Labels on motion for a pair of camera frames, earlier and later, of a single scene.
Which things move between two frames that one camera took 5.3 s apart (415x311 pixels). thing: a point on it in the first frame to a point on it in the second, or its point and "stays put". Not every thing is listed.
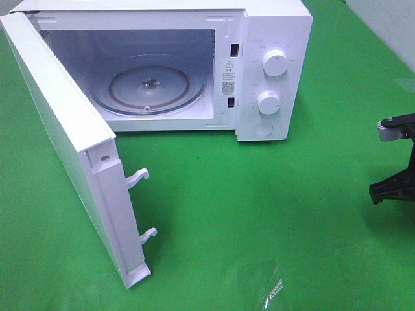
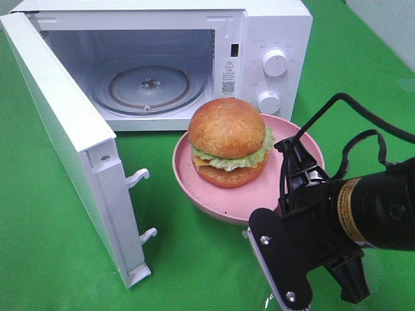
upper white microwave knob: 275,63 stays put
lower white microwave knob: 269,102 stays put
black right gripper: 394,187 to 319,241
